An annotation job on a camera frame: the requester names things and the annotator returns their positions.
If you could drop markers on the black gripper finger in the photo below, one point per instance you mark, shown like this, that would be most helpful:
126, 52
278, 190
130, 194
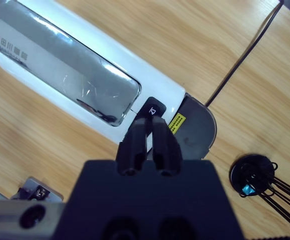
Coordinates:
166, 150
133, 150

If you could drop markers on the silver machine lever lid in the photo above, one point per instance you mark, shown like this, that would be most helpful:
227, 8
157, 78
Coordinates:
47, 57

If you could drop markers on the white capsule coffee machine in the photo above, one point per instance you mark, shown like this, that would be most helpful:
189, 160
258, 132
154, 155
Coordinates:
147, 82

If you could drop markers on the blue coffee capsule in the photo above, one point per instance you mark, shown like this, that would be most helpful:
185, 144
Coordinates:
247, 190

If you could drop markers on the yellow warning sticker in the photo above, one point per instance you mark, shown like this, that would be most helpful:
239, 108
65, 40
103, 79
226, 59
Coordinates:
177, 122

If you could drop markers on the clear water tank black lid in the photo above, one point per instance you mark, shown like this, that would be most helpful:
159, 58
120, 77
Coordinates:
197, 125

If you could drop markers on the black capsule holder with rods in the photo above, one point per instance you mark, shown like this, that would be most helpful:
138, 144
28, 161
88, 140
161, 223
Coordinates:
237, 172

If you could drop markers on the grey camera mount plate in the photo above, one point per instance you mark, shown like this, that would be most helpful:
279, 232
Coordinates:
34, 192

